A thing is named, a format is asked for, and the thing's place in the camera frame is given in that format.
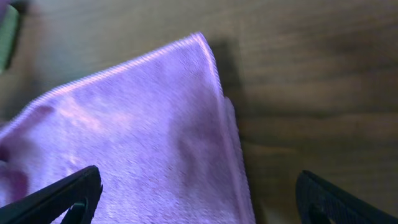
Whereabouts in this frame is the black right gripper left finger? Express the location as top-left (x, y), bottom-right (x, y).
top-left (1, 166), bottom-right (103, 224)

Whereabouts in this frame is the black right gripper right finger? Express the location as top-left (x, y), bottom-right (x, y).
top-left (295, 170), bottom-right (397, 224)

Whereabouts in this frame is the purple microfiber cloth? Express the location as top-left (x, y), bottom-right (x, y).
top-left (1, 33), bottom-right (255, 223)

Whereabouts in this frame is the folded green cloth under stack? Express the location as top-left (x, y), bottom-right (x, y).
top-left (1, 4), bottom-right (19, 73)

